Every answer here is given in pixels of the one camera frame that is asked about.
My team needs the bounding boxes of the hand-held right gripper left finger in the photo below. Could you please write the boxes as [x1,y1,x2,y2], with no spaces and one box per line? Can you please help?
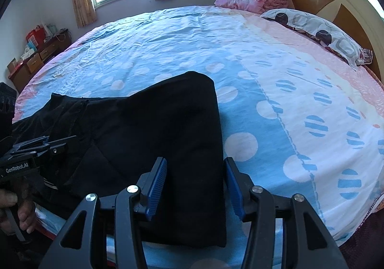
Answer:
[44,157,168,269]

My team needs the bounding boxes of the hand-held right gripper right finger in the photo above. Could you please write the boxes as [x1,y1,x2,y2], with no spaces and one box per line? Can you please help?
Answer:
[224,157,350,269]

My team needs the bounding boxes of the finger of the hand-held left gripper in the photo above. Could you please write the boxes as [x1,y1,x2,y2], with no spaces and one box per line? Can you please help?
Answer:
[12,136,50,153]
[35,135,78,157]

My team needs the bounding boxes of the black pants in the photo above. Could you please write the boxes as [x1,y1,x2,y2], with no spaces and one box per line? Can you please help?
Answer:
[12,71,227,248]

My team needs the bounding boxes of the person's left hand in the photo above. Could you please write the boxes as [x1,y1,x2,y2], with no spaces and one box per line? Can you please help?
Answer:
[0,189,37,234]

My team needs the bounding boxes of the brown wooden desk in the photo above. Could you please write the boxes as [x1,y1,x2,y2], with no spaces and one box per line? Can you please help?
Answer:
[8,29,73,93]

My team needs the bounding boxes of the white and teal boxes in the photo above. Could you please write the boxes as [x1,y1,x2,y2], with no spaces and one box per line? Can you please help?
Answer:
[19,46,37,61]

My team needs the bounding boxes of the polka dot bed sheet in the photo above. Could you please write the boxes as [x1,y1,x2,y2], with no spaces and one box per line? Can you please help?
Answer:
[13,5,384,269]

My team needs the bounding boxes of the red gift bag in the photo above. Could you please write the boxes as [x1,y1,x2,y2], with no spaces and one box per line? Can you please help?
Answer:
[26,25,46,48]

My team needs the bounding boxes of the grey patterned pillow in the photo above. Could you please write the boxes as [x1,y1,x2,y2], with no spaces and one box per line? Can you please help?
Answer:
[261,9,374,70]

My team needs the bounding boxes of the wooden bed headboard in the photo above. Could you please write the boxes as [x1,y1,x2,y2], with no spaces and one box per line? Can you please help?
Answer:
[261,0,384,84]

